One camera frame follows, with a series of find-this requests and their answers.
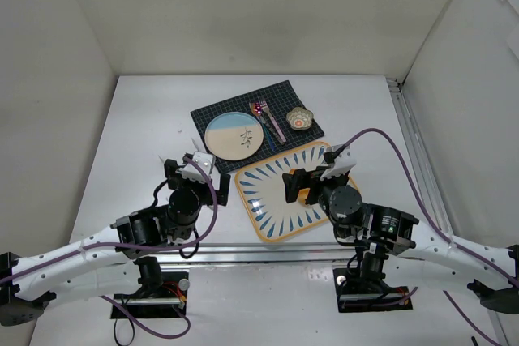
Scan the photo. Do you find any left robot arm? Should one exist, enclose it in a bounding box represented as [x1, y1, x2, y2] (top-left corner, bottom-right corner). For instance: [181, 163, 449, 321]
[1, 152, 230, 327]

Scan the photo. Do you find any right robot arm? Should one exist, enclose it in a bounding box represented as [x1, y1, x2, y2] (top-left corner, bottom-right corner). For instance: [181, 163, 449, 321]
[282, 168, 518, 314]

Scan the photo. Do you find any rectangular tray blue leaf pattern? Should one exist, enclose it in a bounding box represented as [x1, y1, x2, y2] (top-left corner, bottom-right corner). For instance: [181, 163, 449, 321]
[234, 140, 362, 244]

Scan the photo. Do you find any round blue beige plate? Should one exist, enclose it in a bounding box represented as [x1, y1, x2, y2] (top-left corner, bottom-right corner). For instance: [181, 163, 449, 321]
[204, 112, 264, 161]

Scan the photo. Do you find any dark checked placemat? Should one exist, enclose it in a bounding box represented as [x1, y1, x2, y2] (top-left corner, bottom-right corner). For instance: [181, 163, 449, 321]
[191, 80, 324, 173]

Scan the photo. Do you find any small flower-shaped dish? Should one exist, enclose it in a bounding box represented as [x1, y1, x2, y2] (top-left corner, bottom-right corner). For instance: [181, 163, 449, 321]
[285, 107, 314, 130]

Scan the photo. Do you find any iridescent spoon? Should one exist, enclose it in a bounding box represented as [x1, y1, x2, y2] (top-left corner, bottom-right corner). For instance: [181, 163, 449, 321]
[249, 102, 276, 152]

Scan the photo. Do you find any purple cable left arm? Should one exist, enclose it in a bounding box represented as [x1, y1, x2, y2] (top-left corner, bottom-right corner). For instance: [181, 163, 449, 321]
[0, 159, 219, 340]

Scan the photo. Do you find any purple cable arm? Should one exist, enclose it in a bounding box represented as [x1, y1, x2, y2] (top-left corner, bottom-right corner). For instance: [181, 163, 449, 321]
[337, 127, 519, 346]
[0, 159, 219, 340]

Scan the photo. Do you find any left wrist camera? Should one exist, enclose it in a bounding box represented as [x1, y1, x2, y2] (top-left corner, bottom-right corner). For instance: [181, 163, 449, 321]
[179, 151, 215, 183]

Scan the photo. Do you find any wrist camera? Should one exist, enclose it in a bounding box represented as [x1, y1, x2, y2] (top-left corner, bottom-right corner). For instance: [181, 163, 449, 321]
[179, 151, 215, 183]
[320, 145, 357, 181]

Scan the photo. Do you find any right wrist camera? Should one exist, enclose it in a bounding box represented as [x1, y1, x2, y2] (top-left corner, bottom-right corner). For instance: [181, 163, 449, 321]
[320, 145, 357, 181]

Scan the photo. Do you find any table knife dark handle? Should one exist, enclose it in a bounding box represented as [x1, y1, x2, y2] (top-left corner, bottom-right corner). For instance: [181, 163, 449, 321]
[249, 102, 285, 145]

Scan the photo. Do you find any fork with pink handle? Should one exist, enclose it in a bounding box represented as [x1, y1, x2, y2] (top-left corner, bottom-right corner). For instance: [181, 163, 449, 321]
[259, 100, 286, 144]

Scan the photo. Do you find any aluminium frame rail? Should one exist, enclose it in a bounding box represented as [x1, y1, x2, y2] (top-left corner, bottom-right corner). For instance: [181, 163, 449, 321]
[386, 77, 510, 346]

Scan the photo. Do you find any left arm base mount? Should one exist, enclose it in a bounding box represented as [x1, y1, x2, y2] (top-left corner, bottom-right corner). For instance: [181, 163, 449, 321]
[113, 257, 190, 319]

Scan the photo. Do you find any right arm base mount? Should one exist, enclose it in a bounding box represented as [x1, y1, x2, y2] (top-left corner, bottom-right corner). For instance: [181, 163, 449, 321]
[332, 267, 413, 314]

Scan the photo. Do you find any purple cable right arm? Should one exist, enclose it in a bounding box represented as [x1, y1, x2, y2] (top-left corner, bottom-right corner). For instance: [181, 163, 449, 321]
[337, 127, 519, 346]

